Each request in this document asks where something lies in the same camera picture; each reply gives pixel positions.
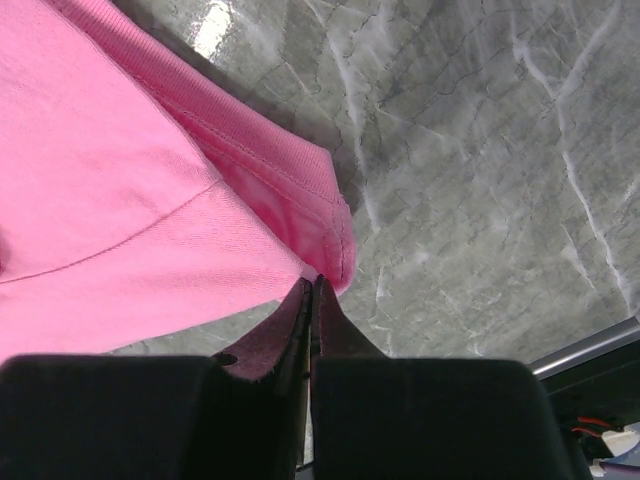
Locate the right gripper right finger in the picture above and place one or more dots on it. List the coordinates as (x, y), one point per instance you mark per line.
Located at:
(376, 417)

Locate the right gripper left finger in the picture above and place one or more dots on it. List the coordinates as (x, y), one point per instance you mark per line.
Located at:
(232, 415)

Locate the pink t shirt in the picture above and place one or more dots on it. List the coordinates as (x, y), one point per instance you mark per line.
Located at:
(138, 198)

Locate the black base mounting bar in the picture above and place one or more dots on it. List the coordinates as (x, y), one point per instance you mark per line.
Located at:
(595, 405)

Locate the aluminium rail frame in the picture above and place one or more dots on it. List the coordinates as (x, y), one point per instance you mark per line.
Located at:
(594, 346)

